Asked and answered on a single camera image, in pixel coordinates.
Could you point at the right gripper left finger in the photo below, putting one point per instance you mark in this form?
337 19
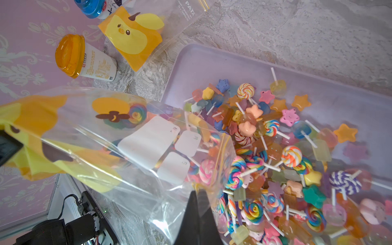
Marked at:
190 227

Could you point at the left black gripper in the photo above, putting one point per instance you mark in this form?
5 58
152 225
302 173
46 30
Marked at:
9 147

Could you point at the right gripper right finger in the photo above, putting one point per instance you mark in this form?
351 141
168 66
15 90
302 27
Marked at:
208 234

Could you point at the candy ziploc bag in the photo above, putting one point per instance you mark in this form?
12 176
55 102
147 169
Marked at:
144 155
141 30

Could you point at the pile of colourful candies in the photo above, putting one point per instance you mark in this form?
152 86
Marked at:
280 190

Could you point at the orange lid cup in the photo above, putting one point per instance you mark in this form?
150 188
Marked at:
75 57

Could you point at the blue lid cup on table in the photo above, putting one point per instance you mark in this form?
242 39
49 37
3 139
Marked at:
101 9

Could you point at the lilac plastic tray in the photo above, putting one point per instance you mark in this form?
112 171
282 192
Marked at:
332 104

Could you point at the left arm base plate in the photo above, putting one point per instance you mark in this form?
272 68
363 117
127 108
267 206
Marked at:
91 226

